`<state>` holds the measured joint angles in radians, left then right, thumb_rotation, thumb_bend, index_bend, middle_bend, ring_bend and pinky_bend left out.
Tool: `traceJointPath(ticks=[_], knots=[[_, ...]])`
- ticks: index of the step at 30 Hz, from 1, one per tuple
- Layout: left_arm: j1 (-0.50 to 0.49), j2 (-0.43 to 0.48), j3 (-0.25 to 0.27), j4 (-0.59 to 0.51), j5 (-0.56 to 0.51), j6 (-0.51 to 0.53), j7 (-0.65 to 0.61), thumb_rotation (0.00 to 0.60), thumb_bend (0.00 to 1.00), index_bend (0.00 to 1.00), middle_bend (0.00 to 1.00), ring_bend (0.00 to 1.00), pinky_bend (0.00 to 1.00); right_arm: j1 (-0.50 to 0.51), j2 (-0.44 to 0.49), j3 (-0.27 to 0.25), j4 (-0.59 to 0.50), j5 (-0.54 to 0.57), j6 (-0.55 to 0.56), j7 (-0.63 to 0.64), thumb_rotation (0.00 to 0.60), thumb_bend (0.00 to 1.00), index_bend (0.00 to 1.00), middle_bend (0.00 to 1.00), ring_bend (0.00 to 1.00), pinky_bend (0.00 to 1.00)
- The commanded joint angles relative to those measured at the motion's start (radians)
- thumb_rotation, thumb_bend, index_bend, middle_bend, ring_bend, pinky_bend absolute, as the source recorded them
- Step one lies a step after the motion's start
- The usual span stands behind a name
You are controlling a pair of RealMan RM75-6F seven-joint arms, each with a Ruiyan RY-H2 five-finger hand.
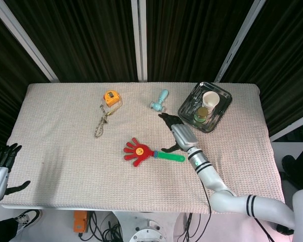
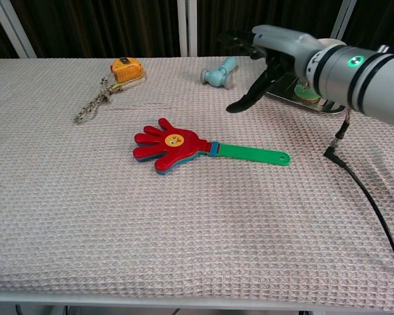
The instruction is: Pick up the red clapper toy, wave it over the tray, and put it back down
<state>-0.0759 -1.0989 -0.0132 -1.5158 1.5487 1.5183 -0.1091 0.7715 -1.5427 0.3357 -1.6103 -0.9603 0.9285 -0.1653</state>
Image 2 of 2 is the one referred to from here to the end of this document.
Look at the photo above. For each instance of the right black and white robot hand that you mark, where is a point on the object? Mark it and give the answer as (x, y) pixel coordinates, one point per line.
(282, 42)

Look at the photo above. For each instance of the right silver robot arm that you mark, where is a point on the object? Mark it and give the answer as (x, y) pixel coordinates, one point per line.
(364, 78)

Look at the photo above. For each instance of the black metal tray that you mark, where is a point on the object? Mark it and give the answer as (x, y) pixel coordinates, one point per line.
(289, 95)

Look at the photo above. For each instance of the light blue toy hammer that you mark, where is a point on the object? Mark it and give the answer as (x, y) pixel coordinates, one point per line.
(216, 77)

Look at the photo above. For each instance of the orange tape measure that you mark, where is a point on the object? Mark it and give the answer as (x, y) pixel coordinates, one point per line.
(126, 69)

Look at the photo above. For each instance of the beige waffle table cloth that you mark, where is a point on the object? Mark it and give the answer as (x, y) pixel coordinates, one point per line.
(151, 213)

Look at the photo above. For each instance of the silver aluminium frame post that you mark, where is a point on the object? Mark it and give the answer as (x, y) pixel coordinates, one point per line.
(343, 18)
(187, 28)
(11, 29)

